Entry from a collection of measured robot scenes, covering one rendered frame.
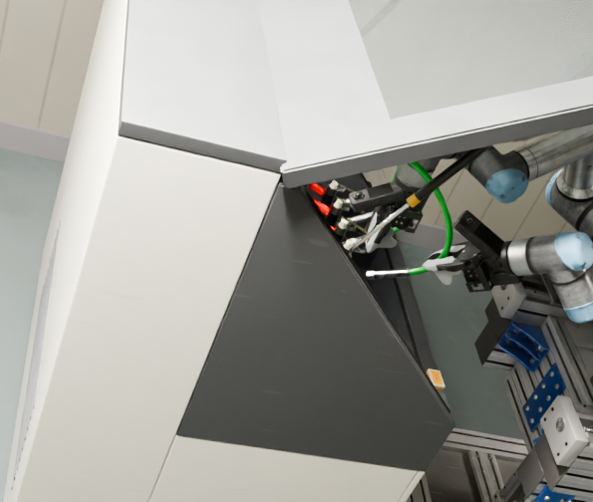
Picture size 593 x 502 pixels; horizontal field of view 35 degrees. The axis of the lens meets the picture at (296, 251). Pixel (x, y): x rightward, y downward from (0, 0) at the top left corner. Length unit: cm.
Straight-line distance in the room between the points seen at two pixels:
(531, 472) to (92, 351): 113
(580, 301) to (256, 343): 64
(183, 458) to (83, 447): 21
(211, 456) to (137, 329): 40
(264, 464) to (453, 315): 215
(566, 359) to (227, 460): 93
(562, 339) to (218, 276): 114
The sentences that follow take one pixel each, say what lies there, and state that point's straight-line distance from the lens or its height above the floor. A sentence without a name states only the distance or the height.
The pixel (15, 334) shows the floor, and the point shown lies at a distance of 327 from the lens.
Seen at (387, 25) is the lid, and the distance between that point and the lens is 199.
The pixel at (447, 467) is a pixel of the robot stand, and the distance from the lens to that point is 315.
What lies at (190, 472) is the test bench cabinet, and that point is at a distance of 212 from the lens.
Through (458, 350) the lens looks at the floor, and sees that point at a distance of 397.
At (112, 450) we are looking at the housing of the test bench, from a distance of 206.
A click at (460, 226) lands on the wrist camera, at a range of 194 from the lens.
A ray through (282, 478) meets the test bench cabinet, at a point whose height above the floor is 70.
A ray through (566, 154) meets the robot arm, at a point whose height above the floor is 149.
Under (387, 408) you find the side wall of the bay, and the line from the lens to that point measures 203.
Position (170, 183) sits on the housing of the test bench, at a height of 140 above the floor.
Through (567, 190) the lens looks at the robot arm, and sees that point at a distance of 256.
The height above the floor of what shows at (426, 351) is 95.
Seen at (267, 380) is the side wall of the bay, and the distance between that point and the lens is 192.
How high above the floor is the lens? 228
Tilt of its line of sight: 34 degrees down
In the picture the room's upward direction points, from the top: 24 degrees clockwise
